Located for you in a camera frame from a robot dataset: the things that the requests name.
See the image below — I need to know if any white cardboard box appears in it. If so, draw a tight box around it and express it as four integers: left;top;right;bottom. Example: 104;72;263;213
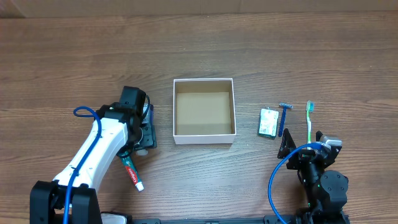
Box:
173;78;237;145

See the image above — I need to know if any green white toothbrush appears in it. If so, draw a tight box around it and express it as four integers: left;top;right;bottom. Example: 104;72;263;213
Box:
306;100;315;144

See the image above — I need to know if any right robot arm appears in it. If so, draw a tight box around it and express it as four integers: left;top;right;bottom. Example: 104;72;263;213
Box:
282;131;349;223

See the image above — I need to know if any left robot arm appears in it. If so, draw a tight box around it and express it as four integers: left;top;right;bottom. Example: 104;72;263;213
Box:
29;86;157;224

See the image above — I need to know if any clear pump sanitizer bottle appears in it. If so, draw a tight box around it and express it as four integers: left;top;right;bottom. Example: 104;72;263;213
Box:
134;104;157;156

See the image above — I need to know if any green white soap packet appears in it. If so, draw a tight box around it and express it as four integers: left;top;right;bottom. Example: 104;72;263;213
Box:
257;109;279;139

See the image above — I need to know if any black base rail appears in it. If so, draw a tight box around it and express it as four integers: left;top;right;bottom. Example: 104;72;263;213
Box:
130;214;351;224

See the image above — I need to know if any red green toothpaste tube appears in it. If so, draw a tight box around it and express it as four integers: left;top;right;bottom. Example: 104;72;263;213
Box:
121;156;144;192

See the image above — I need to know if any blue disposable razor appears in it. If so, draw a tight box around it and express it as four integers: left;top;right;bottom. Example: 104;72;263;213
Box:
278;102;294;137

